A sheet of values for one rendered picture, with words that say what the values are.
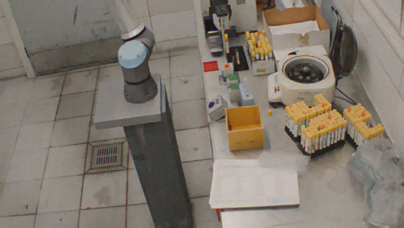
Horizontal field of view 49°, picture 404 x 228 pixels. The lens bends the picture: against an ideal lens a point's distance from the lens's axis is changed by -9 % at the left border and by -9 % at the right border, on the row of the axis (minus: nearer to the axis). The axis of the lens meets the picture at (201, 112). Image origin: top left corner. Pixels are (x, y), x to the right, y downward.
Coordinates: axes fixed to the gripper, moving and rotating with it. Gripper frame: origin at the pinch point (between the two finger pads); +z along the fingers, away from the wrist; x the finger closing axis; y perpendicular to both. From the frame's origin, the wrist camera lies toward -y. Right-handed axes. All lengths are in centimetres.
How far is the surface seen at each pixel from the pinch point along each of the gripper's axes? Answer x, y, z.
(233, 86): -1.0, -14.1, 20.2
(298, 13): -41, 33, 16
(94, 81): 99, 142, 115
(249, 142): -3, -44, 23
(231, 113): 2.0, -31.5, 19.3
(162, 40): 41, 169, 104
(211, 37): 4.1, 26.5, 19.9
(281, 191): -11, -69, 25
